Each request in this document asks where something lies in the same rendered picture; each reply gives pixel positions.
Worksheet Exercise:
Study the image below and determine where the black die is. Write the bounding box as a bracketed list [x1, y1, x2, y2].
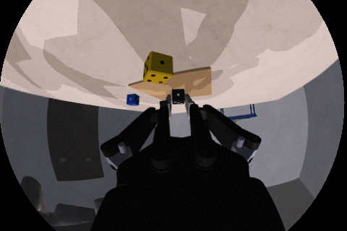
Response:
[172, 89, 185, 105]

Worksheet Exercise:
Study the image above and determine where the yellow die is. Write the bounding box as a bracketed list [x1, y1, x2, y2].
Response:
[143, 51, 174, 84]

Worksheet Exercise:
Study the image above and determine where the tan square mat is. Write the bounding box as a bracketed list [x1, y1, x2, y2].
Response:
[128, 66, 212, 100]

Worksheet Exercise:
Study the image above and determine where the blue die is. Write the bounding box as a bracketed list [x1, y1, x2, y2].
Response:
[127, 94, 140, 106]

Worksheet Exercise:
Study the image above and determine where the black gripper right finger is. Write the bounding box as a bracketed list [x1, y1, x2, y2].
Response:
[185, 94, 262, 167]

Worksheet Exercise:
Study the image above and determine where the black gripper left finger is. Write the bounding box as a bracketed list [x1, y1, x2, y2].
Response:
[100, 95, 172, 170]

